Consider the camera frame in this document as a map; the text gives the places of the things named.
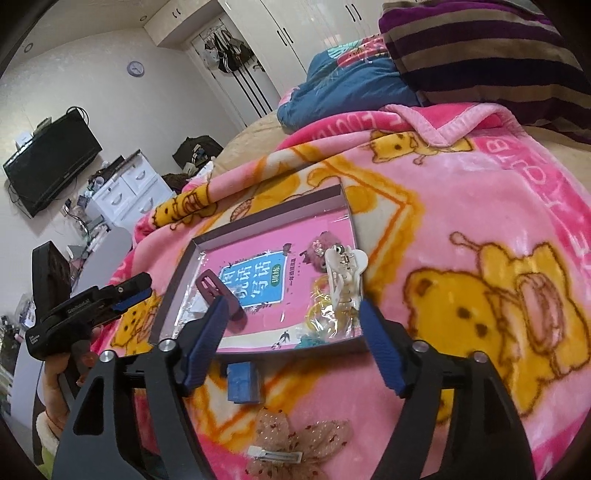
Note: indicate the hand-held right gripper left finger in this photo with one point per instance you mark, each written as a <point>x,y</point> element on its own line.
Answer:
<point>207,341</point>

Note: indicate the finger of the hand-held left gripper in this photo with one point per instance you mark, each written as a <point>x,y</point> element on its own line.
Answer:
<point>131,301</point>
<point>134,280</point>

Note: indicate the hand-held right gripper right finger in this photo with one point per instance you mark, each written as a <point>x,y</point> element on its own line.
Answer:
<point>383,350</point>

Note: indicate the pearl earring card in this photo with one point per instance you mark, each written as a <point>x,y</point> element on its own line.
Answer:
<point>196,307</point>

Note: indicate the maroon hair clip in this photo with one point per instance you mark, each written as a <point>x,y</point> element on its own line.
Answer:
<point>210,286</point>

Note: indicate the yellow hoop earrings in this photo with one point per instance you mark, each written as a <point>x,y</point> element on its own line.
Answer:
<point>323,316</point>

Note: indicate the cream hair claw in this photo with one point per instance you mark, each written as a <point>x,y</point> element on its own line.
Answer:
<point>344,272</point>

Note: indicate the pink fuzzy hair clip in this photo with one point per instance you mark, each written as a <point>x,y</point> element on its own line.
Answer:
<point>318,249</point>

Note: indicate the grey cardboard box tray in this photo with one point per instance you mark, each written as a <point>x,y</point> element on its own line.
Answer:
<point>341,203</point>

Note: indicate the person's left hand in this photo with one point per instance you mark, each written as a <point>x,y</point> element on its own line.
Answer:
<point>57,383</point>

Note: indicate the grey curved panel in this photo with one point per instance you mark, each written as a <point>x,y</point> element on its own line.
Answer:
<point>106,249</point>

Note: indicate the small blue box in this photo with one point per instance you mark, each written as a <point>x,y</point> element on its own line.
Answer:
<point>240,381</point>

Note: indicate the pink book with blue label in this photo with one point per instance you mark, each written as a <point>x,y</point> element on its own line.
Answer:
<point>258,277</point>

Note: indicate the white drawer cabinet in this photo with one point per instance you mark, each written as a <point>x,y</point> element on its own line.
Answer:
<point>134,184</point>

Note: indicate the beige mesh bow hair clip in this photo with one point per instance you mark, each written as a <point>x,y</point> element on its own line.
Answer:
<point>300,438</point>

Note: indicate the dark bag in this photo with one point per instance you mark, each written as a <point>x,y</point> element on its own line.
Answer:
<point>194,157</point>

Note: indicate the black television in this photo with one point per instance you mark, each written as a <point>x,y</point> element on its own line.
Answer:
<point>51,161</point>

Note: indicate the pink printed bear blanket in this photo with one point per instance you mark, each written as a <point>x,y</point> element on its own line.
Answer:
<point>461,207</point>

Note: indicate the beige bed sheet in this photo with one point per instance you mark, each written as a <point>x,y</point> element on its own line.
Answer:
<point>249,143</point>

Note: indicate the white door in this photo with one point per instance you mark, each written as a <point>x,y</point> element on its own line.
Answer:
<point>258,97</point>

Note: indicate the hanging bags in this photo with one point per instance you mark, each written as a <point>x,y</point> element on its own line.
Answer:
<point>228,50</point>

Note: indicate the blue printed quilt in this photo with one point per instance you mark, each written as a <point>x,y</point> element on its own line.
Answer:
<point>351,87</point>

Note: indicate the white wardrobe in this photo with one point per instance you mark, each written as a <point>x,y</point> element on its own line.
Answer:
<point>314,27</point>

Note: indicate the purple striped pillow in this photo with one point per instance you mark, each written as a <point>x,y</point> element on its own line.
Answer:
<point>485,55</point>

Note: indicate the round wall clock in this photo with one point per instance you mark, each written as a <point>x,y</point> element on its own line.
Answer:
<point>136,68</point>

